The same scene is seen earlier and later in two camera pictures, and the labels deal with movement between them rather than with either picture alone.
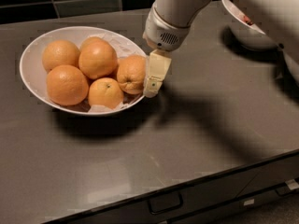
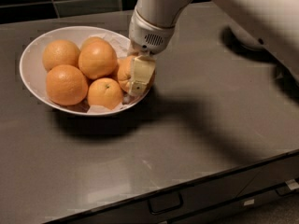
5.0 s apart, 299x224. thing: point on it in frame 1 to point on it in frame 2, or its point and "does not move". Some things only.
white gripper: [163, 32] to [149, 36]
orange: [131, 70] does not move
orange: [58, 53] does not move
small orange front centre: [105, 91] does not move
